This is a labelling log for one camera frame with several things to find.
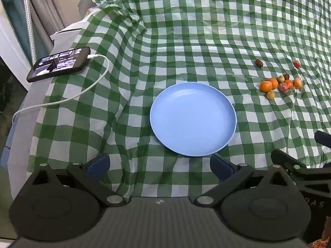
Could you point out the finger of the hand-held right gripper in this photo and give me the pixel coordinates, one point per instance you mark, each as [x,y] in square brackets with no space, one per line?
[323,138]
[287,158]

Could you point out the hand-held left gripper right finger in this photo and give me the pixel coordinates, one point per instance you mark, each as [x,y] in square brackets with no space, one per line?
[219,165]

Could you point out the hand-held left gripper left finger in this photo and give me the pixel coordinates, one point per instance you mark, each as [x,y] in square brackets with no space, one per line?
[98,164]

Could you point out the blue plate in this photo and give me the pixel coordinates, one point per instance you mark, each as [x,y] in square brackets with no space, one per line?
[192,118]

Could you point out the shiny mandarin orange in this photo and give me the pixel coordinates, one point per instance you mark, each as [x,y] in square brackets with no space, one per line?
[297,83]

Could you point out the pale yellow round fruit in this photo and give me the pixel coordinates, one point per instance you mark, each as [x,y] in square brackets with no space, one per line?
[270,95]

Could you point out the dark brown jujube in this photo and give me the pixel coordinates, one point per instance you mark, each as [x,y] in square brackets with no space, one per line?
[286,77]

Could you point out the person's floral clothing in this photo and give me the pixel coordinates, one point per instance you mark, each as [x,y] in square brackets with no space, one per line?
[322,243]

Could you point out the red wrapped fruit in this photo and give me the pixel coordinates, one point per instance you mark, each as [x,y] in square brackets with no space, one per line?
[283,88]

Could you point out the small yellow-green fruit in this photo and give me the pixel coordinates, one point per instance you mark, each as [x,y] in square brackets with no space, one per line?
[280,79]

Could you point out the small red fruit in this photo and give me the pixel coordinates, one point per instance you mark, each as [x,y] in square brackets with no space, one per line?
[296,63]

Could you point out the grey bed sheet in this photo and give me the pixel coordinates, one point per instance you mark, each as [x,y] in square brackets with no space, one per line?
[28,95]

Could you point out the dark red jujube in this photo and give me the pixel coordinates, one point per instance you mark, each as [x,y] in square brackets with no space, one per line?
[258,63]

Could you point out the black smartphone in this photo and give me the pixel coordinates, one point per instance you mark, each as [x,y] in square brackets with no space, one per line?
[58,63]

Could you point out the green checkered tablecloth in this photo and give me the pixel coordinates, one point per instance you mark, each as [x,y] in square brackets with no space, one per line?
[181,31]

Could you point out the white cabinet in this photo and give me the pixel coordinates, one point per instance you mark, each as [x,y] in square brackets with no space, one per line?
[10,54]

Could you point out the white dotted pole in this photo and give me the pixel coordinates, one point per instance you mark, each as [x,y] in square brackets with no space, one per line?
[29,28]

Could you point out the beige curtain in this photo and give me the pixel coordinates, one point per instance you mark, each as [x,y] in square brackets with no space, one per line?
[45,7]

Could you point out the teal curtain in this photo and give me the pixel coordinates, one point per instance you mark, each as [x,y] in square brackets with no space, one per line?
[14,18]

